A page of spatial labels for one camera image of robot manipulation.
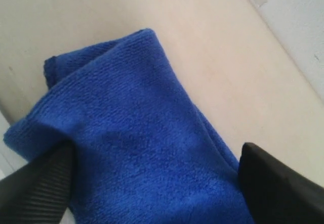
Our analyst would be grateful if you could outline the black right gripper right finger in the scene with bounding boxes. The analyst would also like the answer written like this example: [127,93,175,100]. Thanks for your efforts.
[238,143,323,224]

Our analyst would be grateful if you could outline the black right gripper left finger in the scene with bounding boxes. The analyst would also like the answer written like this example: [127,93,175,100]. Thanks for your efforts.
[1,141,76,223]

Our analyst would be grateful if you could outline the blue cloth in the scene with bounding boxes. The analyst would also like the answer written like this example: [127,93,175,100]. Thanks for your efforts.
[4,29,253,223]

